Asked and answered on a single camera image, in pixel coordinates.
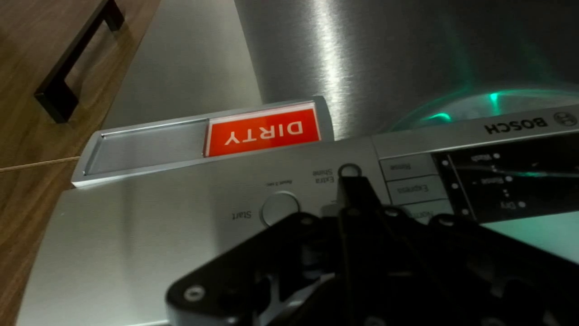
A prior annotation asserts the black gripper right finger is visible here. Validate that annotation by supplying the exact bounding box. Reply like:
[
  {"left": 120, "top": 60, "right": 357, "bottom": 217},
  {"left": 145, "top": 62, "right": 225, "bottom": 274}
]
[{"left": 353, "top": 161, "right": 579, "bottom": 326}]

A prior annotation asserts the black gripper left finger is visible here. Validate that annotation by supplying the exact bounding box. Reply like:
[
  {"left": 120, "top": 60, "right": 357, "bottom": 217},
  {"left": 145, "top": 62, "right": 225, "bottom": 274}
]
[{"left": 165, "top": 161, "right": 357, "bottom": 326}]

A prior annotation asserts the stainless steel dishwasher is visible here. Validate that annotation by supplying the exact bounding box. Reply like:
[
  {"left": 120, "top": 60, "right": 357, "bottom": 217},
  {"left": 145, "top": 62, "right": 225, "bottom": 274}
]
[{"left": 15, "top": 0, "right": 579, "bottom": 326}]

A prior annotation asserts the red dirty sign magnet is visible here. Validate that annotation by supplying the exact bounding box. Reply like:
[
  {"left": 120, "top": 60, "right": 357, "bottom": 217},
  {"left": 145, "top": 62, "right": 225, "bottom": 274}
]
[{"left": 71, "top": 96, "right": 335, "bottom": 190}]

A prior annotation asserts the wooden drawer cabinet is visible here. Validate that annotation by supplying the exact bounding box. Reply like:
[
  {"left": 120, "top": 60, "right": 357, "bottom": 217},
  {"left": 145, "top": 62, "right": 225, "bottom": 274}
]
[{"left": 0, "top": 0, "right": 165, "bottom": 326}]

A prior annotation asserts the black cabinet handle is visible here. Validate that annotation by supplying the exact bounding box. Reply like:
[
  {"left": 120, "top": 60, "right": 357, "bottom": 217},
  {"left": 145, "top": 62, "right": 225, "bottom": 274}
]
[{"left": 33, "top": 0, "right": 127, "bottom": 125}]

